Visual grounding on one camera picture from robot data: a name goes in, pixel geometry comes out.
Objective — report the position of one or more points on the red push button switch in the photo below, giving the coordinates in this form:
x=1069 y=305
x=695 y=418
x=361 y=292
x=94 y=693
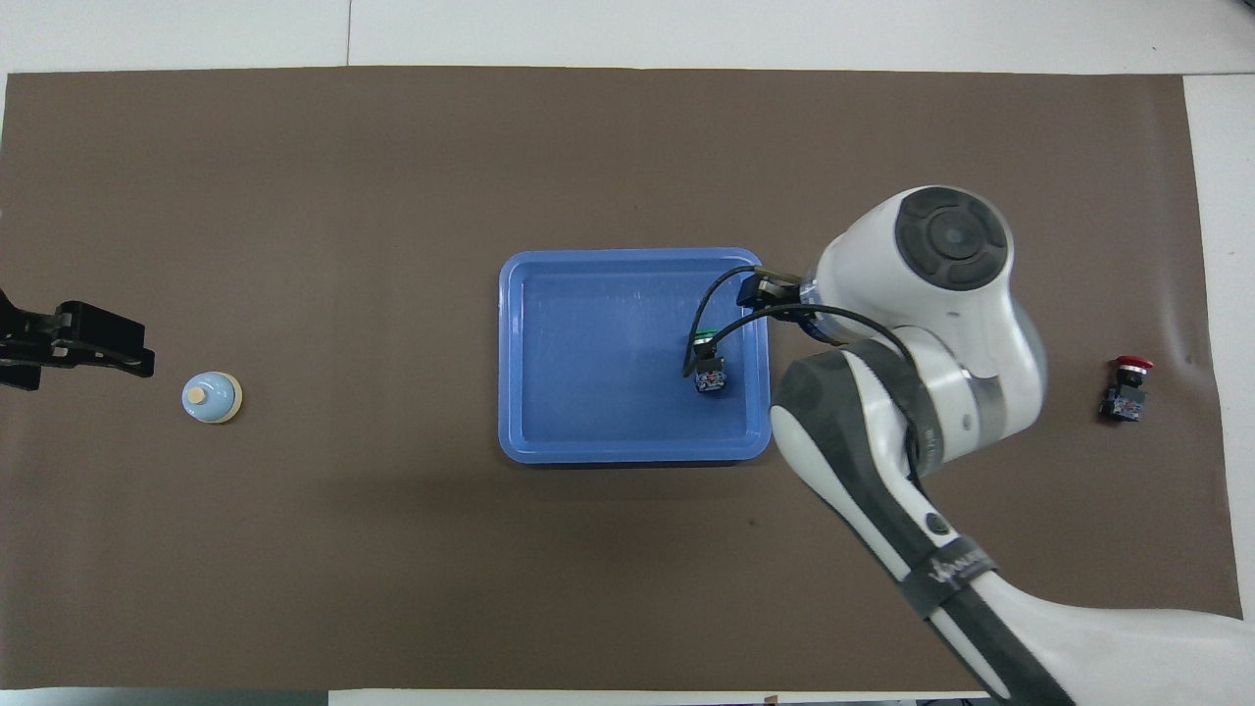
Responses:
x=1125 y=397

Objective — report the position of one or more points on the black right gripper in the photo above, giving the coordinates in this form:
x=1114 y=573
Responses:
x=775 y=290

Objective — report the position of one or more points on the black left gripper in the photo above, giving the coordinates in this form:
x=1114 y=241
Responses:
x=27 y=343

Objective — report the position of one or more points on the green push button switch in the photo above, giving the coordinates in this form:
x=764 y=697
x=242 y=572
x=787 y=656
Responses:
x=710 y=375

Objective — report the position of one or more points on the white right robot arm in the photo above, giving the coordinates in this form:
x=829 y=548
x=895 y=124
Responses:
x=941 y=294

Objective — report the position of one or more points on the blue plastic tray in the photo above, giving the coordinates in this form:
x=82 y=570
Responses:
x=608 y=373

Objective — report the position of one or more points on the brown table mat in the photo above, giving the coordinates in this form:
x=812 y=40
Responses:
x=392 y=196

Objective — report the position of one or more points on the light blue desk bell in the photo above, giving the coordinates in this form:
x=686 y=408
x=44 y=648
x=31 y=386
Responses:
x=211 y=400

